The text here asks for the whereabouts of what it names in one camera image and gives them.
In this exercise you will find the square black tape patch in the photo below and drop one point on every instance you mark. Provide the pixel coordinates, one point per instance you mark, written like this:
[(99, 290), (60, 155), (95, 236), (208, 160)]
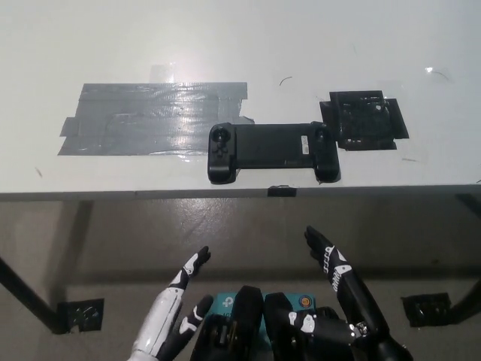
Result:
[(362, 120)]

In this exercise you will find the black game controller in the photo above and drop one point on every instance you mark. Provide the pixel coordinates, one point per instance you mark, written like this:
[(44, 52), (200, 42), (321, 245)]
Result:
[(270, 146)]

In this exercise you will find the black table leg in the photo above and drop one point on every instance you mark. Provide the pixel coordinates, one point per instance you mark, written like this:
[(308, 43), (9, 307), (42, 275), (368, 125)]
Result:
[(466, 301), (34, 297)]

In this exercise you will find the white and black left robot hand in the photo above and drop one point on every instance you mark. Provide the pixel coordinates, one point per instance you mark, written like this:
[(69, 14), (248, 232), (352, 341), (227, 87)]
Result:
[(161, 319)]

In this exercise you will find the large grey duct tape patch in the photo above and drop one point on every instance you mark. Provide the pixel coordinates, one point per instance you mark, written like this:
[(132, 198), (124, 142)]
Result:
[(150, 120)]

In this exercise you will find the black robot torso teal tops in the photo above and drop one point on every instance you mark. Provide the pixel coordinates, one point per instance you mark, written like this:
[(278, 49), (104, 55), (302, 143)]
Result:
[(248, 331)]

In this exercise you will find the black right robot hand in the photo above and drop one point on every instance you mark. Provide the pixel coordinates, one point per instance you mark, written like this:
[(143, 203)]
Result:
[(349, 293)]

